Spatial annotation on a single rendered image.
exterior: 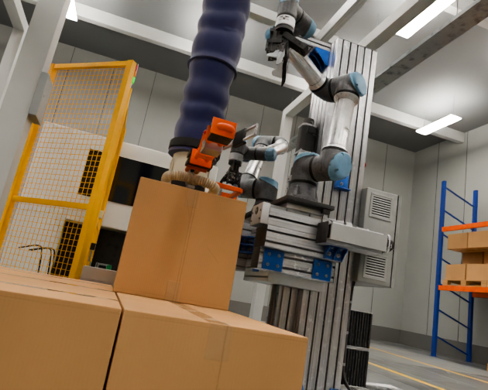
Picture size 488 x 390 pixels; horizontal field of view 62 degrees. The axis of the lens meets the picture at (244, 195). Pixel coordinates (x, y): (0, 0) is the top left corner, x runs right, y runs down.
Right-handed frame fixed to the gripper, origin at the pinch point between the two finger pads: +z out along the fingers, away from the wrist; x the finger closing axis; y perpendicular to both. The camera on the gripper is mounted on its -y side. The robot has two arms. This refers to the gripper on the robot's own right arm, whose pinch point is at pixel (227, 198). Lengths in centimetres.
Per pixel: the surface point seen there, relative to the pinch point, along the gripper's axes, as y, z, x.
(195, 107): 39, -26, -31
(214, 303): 60, 53, -11
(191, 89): 37, -35, -34
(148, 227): 60, 32, -40
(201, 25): 35, -69, -36
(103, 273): -5, 49, -51
